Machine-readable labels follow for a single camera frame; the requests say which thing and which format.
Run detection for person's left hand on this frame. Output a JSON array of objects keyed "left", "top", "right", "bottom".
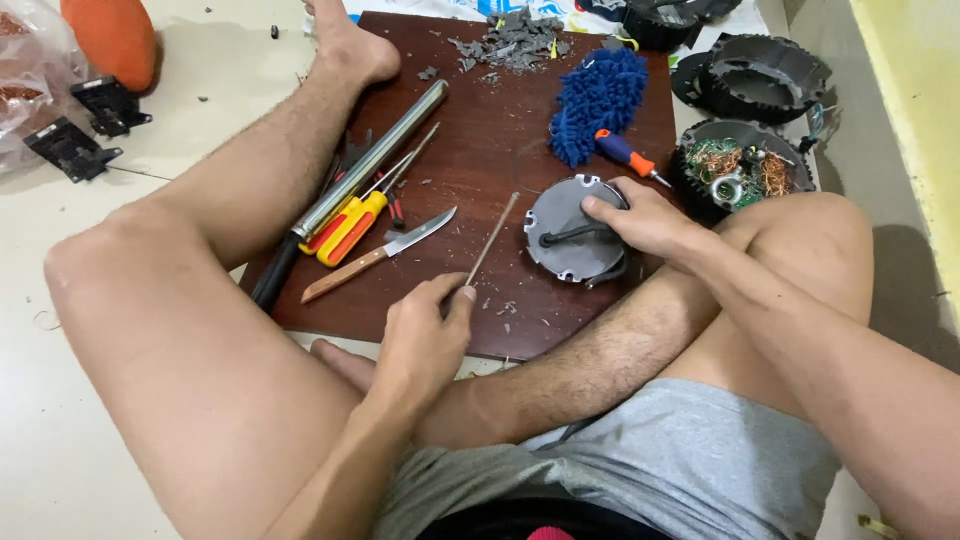
[{"left": 373, "top": 271, "right": 479, "bottom": 411}]

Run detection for person's right hand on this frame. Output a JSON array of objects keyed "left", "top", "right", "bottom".
[{"left": 581, "top": 176, "right": 708, "bottom": 264}]

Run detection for grey round motor cover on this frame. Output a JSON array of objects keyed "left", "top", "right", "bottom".
[{"left": 523, "top": 174, "right": 633, "bottom": 291}]

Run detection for thin metal rod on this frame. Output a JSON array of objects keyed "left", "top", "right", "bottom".
[{"left": 465, "top": 191, "right": 521, "bottom": 288}]

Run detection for blue orange screwdriver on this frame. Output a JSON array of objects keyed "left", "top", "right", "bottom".
[{"left": 594, "top": 129, "right": 673, "bottom": 189}]

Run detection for person's right leg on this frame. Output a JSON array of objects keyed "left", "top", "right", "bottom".
[{"left": 311, "top": 191, "right": 875, "bottom": 451}]

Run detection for person's leg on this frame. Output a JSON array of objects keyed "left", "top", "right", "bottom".
[
  {"left": 43, "top": 0, "right": 421, "bottom": 540},
  {"left": 311, "top": 191, "right": 875, "bottom": 451}
]

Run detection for yellow red screwdriver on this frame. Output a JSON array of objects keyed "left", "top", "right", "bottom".
[
  {"left": 298, "top": 150, "right": 415, "bottom": 256},
  {"left": 316, "top": 122, "right": 442, "bottom": 268}
]

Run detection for blue microfibre duster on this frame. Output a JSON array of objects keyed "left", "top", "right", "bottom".
[{"left": 547, "top": 46, "right": 651, "bottom": 170}]

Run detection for steel pipe with black grip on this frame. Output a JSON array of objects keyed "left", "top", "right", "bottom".
[{"left": 251, "top": 78, "right": 451, "bottom": 315}]

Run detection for brown wooden board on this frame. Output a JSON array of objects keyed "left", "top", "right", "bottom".
[{"left": 238, "top": 10, "right": 680, "bottom": 363}]

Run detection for black toothed housing part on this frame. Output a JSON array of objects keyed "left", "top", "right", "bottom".
[{"left": 621, "top": 0, "right": 744, "bottom": 52}]

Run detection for black garment with pink print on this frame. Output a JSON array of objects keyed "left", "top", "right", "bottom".
[{"left": 416, "top": 496, "right": 676, "bottom": 540}]

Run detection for empty black round housing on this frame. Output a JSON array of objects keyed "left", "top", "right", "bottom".
[{"left": 697, "top": 33, "right": 834, "bottom": 126}]

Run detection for person's left leg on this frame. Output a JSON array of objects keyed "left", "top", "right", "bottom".
[{"left": 43, "top": 0, "right": 421, "bottom": 540}]

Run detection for pile of grey plastic scraps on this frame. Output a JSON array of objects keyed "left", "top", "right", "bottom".
[{"left": 447, "top": 6, "right": 573, "bottom": 76}]

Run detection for grey shorts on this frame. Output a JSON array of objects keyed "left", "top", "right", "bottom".
[{"left": 371, "top": 377, "right": 843, "bottom": 540}]

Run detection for small yellow object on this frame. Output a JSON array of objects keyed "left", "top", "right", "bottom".
[{"left": 857, "top": 513, "right": 903, "bottom": 540}]

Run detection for orange cushion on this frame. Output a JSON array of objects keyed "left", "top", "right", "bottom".
[{"left": 60, "top": 0, "right": 159, "bottom": 93}]

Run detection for clear plastic bag with copper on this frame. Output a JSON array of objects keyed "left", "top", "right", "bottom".
[{"left": 0, "top": 0, "right": 93, "bottom": 175}]

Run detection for knife with wooden handle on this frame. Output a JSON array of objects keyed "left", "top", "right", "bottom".
[{"left": 301, "top": 206, "right": 458, "bottom": 305}]

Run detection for black housing with copper wire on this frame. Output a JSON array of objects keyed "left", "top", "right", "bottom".
[{"left": 669, "top": 118, "right": 817, "bottom": 223}]

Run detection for red handled pliers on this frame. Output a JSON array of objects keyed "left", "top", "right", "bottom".
[{"left": 328, "top": 129, "right": 408, "bottom": 231}]

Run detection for black plastic ring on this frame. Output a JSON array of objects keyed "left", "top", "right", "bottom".
[{"left": 669, "top": 51, "right": 714, "bottom": 108}]

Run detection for blue wire bundle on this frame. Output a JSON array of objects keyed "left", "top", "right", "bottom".
[{"left": 798, "top": 103, "right": 841, "bottom": 155}]

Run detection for black metal bracket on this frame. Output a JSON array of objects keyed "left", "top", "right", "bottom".
[
  {"left": 22, "top": 116, "right": 125, "bottom": 184},
  {"left": 71, "top": 75, "right": 153, "bottom": 138}
]

